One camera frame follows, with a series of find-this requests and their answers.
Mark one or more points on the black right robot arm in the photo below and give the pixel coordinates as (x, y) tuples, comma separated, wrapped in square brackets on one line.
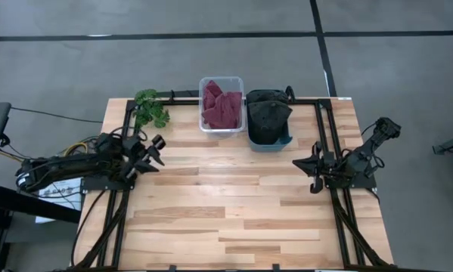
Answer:
[(362, 158)]

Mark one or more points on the maroon baseball cap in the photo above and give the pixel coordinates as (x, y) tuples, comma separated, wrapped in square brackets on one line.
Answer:
[(226, 111), (212, 94)]

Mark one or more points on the green artificial plant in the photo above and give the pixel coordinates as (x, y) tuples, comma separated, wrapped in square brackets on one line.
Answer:
[(150, 111)]

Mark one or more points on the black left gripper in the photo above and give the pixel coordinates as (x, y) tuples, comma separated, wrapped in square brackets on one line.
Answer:
[(137, 155)]

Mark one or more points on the teal plastic bin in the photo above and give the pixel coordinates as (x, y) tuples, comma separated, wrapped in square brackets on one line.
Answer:
[(267, 148)]

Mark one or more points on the black aluminium table frame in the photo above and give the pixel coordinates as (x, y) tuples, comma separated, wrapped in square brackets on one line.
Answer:
[(184, 102)]

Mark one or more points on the white printed box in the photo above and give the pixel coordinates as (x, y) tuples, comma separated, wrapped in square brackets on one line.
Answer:
[(71, 187)]

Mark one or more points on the clear plastic bin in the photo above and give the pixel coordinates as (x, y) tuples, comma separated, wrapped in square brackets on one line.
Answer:
[(222, 130)]

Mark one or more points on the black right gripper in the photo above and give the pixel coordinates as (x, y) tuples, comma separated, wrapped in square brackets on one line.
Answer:
[(326, 166)]

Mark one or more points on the black metal stand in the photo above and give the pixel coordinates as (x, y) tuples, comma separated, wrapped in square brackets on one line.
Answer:
[(22, 202)]

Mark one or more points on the black baseball cap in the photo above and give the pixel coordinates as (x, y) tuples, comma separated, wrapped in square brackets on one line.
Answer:
[(265, 95), (267, 121)]

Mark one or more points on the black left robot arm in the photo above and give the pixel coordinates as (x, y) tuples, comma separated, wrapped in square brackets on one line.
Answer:
[(67, 168)]

